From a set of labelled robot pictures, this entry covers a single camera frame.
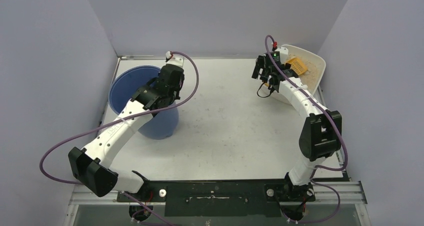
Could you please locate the orange litter scoop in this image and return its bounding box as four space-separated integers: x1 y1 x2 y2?
285 57 309 76

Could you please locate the white litter tray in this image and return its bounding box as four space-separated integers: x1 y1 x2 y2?
256 44 326 105

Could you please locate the blue plastic bucket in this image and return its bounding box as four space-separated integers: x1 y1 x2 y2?
108 65 179 140

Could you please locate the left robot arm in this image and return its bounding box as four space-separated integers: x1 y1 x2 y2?
68 63 184 197

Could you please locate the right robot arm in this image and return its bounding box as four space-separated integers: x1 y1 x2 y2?
252 51 342 200

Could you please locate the tan cat litter pile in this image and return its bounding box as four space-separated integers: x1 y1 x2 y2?
298 57 323 93

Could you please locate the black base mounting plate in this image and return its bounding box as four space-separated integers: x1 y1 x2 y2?
132 179 316 218

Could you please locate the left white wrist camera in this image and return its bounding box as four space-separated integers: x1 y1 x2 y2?
165 51 184 68

